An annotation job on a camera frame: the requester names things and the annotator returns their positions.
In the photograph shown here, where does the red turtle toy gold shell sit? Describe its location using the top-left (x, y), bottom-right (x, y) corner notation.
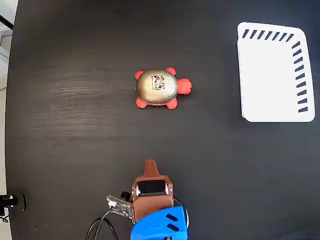
top-left (134, 67), bottom-right (193, 110)

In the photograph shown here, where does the small camera circuit board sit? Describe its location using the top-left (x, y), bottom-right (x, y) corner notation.
top-left (106, 191), bottom-right (134, 221)

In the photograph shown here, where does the white plastic tray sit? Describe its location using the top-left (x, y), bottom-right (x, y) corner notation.
top-left (236, 21), bottom-right (316, 123)

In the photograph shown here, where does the black diagonal bar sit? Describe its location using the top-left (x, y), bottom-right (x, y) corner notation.
top-left (0, 14), bottom-right (15, 30)

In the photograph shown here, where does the black camera cable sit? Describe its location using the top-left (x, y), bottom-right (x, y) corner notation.
top-left (85, 209), bottom-right (120, 240)

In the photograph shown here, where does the black table clamp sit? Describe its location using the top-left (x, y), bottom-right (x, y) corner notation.
top-left (0, 193), bottom-right (28, 217)

